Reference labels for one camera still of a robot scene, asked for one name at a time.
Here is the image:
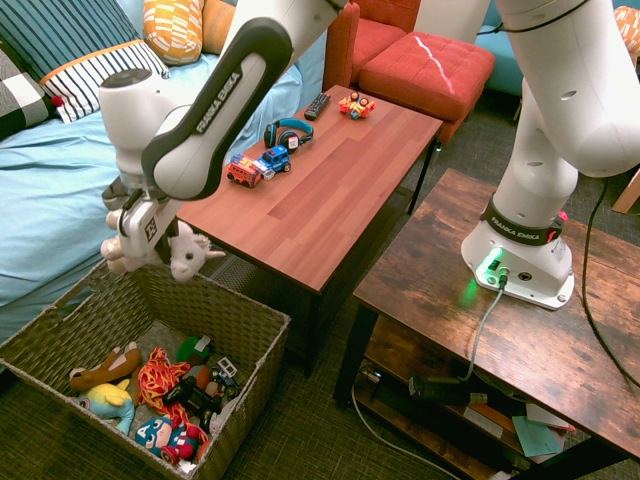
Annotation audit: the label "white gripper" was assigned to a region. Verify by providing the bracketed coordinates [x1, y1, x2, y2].
[117, 197, 182, 267]

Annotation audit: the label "white stuffed unicorn toy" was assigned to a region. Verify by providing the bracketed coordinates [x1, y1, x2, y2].
[99, 209, 227, 284]

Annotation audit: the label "grey woven wicker basket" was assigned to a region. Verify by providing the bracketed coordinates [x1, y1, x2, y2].
[0, 259, 292, 480]

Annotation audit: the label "green round plush toy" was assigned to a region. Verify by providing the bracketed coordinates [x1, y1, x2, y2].
[175, 335, 214, 366]

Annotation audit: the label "red toy fire truck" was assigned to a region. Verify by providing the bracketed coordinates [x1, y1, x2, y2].
[225, 153, 264, 189]

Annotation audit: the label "small grey toy car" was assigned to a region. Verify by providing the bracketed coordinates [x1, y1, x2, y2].
[209, 355, 242, 389]

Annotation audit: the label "blue toy car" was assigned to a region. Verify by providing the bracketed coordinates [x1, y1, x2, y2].
[252, 144, 293, 177]

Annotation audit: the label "yellow blue plush toy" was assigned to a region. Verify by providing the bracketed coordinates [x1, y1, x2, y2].
[77, 379, 137, 436]

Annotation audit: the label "Captain America plush toy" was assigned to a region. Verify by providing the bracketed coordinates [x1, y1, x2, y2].
[134, 414, 210, 466]

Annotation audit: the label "orange toy figure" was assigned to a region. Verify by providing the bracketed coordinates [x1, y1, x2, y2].
[337, 91, 377, 121]

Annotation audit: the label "orange flame pattern plush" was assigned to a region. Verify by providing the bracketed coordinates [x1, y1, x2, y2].
[137, 347, 192, 426]

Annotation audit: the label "light blue covered sofa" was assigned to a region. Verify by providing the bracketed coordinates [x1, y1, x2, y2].
[0, 0, 329, 346]

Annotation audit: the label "brown plush dog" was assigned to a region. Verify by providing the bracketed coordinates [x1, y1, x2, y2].
[68, 342, 144, 394]

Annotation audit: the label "black game controller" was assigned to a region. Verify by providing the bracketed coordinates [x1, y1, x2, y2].
[163, 377, 224, 432]

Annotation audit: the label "red-brown wooden coffee table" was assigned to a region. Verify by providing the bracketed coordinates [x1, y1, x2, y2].
[175, 83, 444, 379]

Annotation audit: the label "blue black headphones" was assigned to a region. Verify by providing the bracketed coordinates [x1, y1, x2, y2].
[263, 117, 315, 152]

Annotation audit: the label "black white checkered pillow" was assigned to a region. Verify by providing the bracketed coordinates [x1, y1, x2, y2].
[0, 42, 64, 144]

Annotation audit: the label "black remote control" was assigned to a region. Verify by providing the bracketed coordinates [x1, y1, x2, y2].
[303, 92, 332, 122]

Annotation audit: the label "yellow white patterned bolster pillow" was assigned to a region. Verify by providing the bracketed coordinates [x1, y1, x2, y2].
[142, 0, 206, 67]

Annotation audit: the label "blue striped pillow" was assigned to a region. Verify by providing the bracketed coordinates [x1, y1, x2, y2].
[0, 0, 171, 125]

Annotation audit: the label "red fabric armchair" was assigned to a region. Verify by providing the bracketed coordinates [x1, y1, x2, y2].
[322, 0, 424, 94]

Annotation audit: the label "black power supply brick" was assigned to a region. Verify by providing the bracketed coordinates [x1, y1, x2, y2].
[407, 374, 489, 407]

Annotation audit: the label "red tufted ottoman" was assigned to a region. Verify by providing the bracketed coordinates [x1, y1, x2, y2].
[358, 30, 497, 146]

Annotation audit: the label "teal background sofa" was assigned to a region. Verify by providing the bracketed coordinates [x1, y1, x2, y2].
[477, 0, 527, 96]

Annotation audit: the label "dark rustic wooden stand table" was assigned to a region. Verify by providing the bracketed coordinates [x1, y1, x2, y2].
[332, 167, 640, 480]

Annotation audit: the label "teal paper note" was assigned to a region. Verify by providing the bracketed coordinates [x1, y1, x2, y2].
[510, 414, 562, 459]

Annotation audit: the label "light wooden furniture piece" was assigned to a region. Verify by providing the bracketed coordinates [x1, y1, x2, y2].
[612, 167, 640, 216]

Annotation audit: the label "yellow patterned background pillow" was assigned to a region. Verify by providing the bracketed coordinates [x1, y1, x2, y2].
[613, 5, 640, 57]

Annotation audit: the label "white floor cable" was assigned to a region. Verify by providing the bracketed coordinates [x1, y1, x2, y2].
[349, 383, 454, 480]

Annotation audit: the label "robot base connector cable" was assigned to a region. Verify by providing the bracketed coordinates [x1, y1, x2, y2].
[457, 267, 511, 384]

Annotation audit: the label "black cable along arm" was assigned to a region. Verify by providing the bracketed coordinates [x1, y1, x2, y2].
[477, 0, 591, 36]

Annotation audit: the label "black hanging cable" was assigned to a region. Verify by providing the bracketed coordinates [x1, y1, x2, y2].
[579, 177, 640, 391]

